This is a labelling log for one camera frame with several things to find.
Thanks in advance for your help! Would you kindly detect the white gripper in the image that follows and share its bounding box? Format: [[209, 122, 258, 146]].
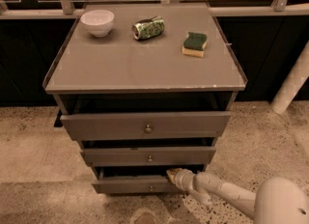
[[166, 168, 195, 192]]

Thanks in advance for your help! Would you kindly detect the grey bottom drawer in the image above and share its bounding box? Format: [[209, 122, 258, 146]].
[[93, 164, 205, 194]]

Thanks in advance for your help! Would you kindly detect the grey drawer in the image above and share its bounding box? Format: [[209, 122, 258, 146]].
[[81, 147, 215, 167], [61, 111, 231, 141], [93, 164, 205, 194]]

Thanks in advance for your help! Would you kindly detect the grey middle drawer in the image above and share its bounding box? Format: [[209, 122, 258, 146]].
[[81, 147, 215, 167]]

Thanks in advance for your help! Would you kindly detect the grey top drawer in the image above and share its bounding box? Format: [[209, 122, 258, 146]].
[[61, 111, 231, 141]]

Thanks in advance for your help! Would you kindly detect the grey drawer cabinet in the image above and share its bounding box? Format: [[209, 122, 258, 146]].
[[42, 3, 248, 195]]

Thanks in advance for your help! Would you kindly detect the green yellow sponge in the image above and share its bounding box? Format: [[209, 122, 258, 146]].
[[182, 32, 208, 58]]

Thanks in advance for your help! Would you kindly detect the crushed green soda can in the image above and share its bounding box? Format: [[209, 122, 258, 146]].
[[131, 16, 165, 41]]

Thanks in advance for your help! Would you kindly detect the white ceramic bowl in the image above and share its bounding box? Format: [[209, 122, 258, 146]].
[[80, 10, 115, 37]]

